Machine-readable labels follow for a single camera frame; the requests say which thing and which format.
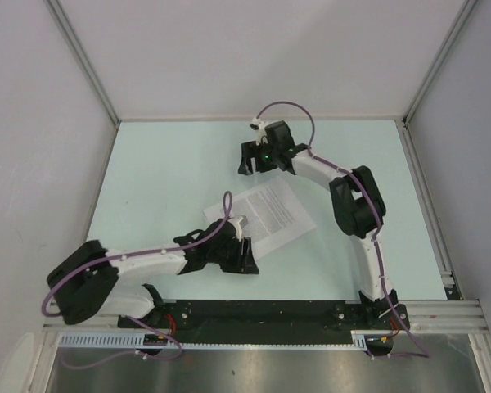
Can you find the text paper sheet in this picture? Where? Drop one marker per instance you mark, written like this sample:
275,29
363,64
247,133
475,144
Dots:
274,216

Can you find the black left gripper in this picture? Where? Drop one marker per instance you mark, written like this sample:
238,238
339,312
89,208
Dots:
243,263

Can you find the left aluminium corner post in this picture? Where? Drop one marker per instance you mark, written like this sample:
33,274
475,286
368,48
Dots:
64,24

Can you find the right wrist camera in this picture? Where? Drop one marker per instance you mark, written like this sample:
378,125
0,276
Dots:
259,126

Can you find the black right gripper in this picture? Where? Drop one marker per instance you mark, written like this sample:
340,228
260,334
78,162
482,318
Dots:
249,151

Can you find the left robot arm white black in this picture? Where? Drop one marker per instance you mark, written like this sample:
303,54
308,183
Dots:
94,280

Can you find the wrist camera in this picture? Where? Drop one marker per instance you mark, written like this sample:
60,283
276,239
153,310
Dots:
239,223
259,126

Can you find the aluminium corner post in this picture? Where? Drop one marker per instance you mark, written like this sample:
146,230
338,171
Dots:
64,24
459,24

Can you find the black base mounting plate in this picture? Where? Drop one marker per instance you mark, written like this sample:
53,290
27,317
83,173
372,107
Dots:
286,323

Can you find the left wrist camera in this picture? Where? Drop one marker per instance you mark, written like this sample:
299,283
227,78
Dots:
239,223

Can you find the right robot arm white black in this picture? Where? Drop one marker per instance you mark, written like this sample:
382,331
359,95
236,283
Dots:
357,203

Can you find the grey slotted cable duct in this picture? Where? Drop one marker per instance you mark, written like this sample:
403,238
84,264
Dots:
144,341

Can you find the right aluminium corner post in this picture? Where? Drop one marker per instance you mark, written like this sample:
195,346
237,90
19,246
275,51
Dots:
459,24

